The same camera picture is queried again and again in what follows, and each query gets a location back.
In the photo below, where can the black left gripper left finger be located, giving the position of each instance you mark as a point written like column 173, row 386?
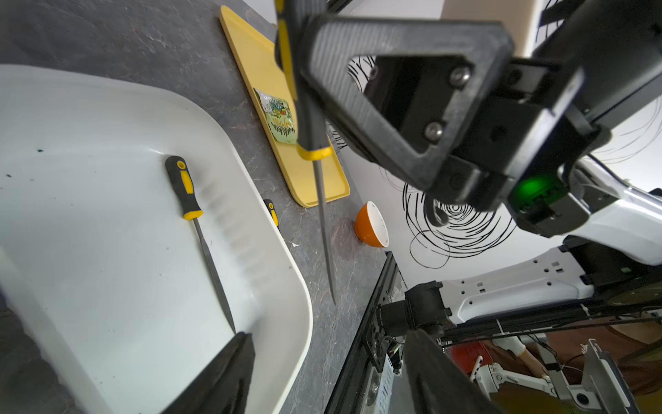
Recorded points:
column 223, row 386

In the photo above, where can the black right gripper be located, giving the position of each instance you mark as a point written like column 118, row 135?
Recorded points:
column 424, row 100

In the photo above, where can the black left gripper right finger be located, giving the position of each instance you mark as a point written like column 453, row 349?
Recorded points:
column 436, row 384

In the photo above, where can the file tool top black-yellow handle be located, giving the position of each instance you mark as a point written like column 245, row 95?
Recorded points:
column 313, row 143

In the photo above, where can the file tool black-yellow handle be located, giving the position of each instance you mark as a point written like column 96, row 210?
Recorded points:
column 272, row 212
column 184, row 189
column 313, row 143

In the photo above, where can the white plastic storage box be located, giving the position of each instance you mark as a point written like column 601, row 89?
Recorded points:
column 97, row 262

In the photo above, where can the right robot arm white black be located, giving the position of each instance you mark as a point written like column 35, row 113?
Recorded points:
column 610, row 265

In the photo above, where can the yellow tray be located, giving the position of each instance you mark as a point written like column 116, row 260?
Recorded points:
column 254, row 55

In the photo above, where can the green snack packet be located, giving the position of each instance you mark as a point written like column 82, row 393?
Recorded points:
column 279, row 118

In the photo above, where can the orange white bowl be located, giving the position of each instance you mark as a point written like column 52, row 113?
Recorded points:
column 370, row 226

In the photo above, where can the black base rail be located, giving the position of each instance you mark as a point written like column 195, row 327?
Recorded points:
column 363, row 385

